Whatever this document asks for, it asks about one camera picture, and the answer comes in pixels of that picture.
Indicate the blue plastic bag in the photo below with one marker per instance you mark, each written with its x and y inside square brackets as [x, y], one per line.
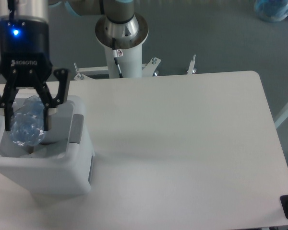
[271, 11]

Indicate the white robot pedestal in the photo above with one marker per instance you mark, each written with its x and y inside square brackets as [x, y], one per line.
[123, 45]

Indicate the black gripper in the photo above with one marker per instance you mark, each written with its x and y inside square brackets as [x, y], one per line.
[25, 63]

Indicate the white pedestal base frame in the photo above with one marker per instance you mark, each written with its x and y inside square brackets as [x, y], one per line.
[148, 69]

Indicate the white trash can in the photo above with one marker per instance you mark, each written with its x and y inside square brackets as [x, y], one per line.
[69, 175]

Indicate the clear plastic water bottle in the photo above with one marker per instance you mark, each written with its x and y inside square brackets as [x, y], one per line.
[27, 126]

